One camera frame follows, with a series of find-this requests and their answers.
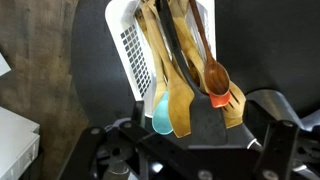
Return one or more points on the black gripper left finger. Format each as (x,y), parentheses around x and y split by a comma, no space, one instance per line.
(83,153)

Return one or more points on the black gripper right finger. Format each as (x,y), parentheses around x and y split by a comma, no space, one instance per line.
(278,150)

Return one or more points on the black spatula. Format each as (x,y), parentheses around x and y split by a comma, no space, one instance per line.
(206,123)

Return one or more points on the slotted light wooden spatula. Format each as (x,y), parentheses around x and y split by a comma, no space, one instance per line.
(235,113)

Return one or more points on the orange silicone spatula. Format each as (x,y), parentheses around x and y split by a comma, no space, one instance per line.
(219,100)

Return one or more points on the teal silicone spatula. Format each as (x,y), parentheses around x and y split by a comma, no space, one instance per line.
(162,116)

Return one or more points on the plain light wooden spatula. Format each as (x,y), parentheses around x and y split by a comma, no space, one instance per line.
(180,110)

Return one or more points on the white cabinet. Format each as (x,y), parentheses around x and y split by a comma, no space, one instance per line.
(15,140)

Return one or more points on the dark brown wooden spoon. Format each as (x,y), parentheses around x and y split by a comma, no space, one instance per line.
(216,78)

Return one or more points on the round black table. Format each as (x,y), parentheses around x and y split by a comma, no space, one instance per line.
(266,40)

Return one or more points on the white plastic basket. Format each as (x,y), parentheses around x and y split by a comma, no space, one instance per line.
(133,50)

